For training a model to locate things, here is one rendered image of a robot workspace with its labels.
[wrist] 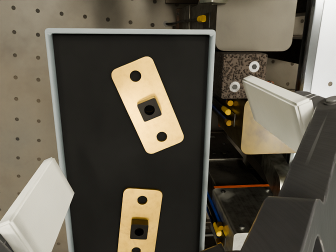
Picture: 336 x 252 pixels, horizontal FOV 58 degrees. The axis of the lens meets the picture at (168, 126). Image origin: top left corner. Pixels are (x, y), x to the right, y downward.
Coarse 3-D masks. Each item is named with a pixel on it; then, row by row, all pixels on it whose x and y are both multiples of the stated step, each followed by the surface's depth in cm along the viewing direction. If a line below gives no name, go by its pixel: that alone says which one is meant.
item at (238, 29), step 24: (240, 0) 33; (264, 0) 33; (288, 0) 33; (168, 24) 68; (192, 24) 53; (216, 24) 33; (240, 24) 34; (264, 24) 34; (288, 24) 34; (216, 48) 35; (240, 48) 34; (264, 48) 35
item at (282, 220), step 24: (312, 120) 11; (312, 144) 10; (312, 168) 9; (288, 192) 8; (312, 192) 8; (264, 216) 7; (288, 216) 7; (312, 216) 6; (264, 240) 6; (288, 240) 6; (312, 240) 6
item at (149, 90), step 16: (128, 64) 26; (144, 64) 26; (128, 80) 26; (144, 80) 26; (160, 80) 26; (128, 96) 26; (144, 96) 27; (160, 96) 27; (128, 112) 27; (144, 112) 26; (160, 112) 26; (144, 128) 27; (160, 128) 28; (176, 128) 28; (144, 144) 28; (160, 144) 28
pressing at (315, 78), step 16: (320, 0) 41; (320, 16) 42; (304, 32) 43; (320, 32) 43; (304, 48) 43; (320, 48) 43; (304, 64) 44; (320, 64) 44; (304, 80) 44; (320, 80) 45; (288, 160) 49
